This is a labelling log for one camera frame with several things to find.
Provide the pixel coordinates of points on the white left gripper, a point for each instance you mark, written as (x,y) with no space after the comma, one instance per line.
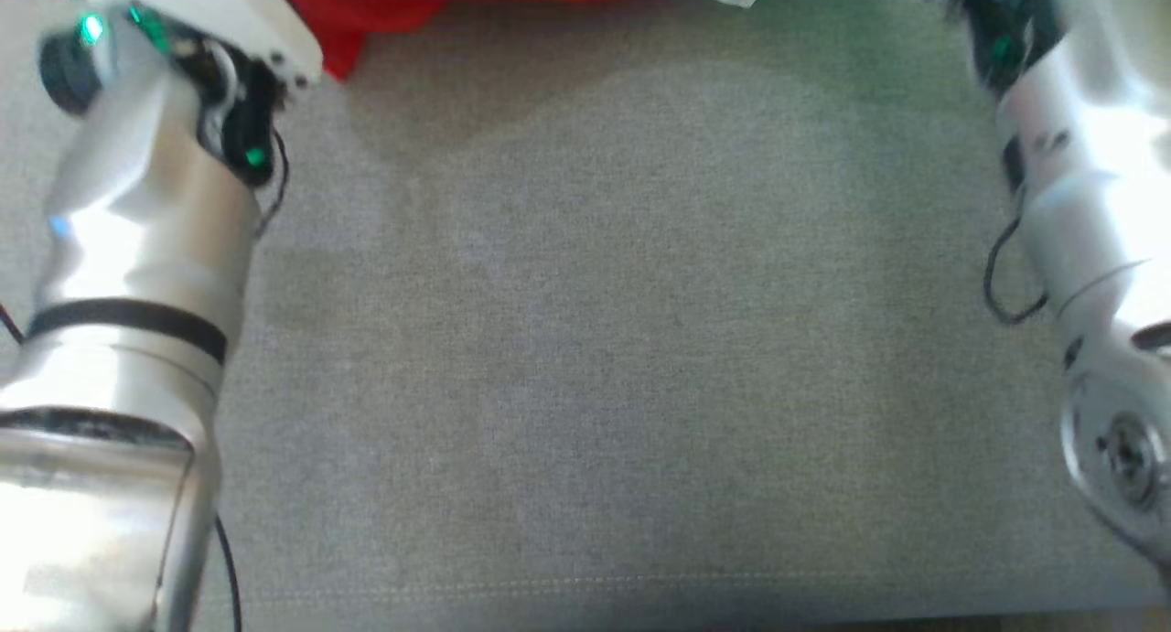
(238,10)

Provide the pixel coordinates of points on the grey sofa seat cushion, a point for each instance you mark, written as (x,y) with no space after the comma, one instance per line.
(595,339)

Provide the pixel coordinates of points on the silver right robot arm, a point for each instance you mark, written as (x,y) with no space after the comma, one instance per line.
(1089,202)

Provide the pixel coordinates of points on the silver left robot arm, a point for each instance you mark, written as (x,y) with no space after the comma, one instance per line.
(137,248)

